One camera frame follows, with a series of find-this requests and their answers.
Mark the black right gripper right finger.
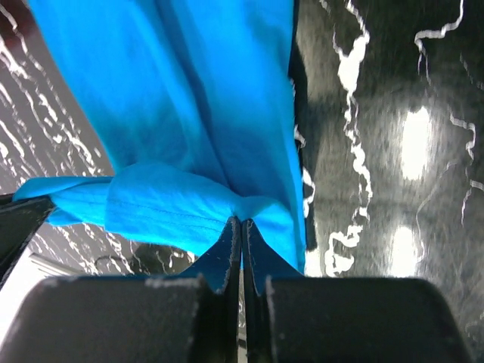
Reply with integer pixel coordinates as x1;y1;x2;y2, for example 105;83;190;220
241;220;472;362

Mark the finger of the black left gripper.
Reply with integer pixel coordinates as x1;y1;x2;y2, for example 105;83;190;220
0;194;54;282

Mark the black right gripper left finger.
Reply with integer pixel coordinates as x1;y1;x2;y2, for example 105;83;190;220
1;218;241;362

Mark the blue t shirt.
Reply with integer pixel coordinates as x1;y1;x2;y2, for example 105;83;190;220
14;1;306;271

